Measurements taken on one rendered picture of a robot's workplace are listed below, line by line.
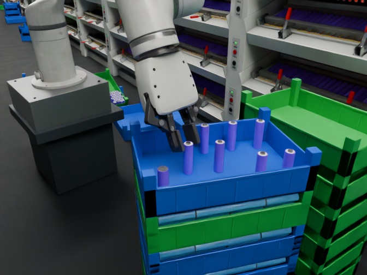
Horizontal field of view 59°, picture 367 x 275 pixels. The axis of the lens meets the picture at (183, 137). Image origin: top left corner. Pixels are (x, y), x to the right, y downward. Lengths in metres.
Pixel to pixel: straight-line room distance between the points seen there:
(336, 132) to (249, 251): 0.36
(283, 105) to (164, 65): 0.47
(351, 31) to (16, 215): 1.20
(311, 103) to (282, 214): 0.40
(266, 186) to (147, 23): 0.33
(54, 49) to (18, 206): 0.56
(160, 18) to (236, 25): 0.76
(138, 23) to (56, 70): 0.67
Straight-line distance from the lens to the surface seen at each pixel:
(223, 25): 1.37
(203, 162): 0.65
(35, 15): 1.17
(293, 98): 0.95
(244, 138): 0.74
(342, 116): 0.89
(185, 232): 0.57
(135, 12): 0.56
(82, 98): 1.16
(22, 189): 1.39
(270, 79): 1.30
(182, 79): 0.58
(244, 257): 0.67
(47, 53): 1.18
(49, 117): 1.14
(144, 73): 0.55
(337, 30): 1.10
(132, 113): 1.88
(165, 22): 0.57
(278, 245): 0.68
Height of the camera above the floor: 0.75
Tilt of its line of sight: 28 degrees down
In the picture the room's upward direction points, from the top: straight up
